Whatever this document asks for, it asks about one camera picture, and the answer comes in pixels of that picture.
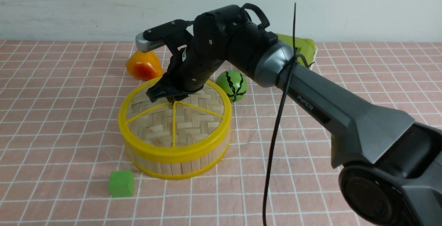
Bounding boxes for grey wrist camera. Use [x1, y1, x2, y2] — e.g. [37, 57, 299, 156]
[135, 19, 194, 53]

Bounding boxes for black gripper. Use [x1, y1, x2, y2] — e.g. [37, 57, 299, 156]
[146, 39, 221, 103]

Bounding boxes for lime green box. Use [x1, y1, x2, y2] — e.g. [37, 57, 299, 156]
[276, 33, 317, 69]

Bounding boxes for green foam block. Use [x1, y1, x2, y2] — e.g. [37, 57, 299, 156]
[108, 170, 135, 198]

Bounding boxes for black cable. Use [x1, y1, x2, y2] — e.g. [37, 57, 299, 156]
[262, 2, 315, 226]

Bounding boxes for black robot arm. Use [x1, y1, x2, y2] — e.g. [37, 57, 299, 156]
[135, 3, 442, 226]

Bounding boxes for bamboo steamer basket yellow rims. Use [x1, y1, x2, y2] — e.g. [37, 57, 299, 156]
[124, 131, 231, 180]

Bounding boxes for orange toy pepper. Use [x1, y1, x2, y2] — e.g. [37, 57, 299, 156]
[126, 50, 164, 81]

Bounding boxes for woven bamboo lid yellow rim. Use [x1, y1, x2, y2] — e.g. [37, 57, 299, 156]
[118, 78, 232, 161]

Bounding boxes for toy watermelon green striped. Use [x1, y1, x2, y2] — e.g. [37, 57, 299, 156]
[215, 69, 248, 102]

